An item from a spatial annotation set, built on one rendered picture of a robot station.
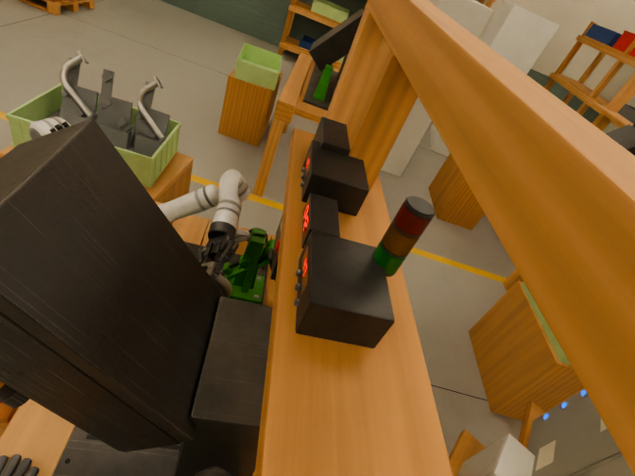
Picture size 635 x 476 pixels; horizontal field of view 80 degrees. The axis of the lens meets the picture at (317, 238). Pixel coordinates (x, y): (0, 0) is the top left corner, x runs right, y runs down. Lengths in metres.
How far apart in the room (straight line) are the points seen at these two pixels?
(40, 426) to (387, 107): 1.10
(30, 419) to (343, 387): 0.86
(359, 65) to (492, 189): 0.97
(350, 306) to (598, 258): 0.34
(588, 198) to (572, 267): 0.05
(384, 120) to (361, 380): 0.56
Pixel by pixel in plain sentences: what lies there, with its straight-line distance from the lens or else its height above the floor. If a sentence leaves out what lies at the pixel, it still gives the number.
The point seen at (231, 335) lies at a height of 1.24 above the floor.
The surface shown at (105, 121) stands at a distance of 2.23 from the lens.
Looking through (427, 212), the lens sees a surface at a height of 1.74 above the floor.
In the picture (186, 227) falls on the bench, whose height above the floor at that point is 0.88.
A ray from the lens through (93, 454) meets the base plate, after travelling 1.17.
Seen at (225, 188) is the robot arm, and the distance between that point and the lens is 1.17.
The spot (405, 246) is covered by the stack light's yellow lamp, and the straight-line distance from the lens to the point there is 0.61.
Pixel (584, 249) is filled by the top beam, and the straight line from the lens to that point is 0.29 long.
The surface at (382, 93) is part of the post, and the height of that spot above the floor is 1.77.
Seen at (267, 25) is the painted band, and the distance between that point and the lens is 7.96.
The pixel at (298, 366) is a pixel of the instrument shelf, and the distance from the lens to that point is 0.55.
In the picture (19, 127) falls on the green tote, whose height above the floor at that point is 0.92.
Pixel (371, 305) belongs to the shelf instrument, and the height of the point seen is 1.61.
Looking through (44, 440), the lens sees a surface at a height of 0.90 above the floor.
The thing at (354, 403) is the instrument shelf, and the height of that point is 1.54.
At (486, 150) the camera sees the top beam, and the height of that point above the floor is 1.89.
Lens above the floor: 2.00
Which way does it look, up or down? 38 degrees down
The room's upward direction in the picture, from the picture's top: 24 degrees clockwise
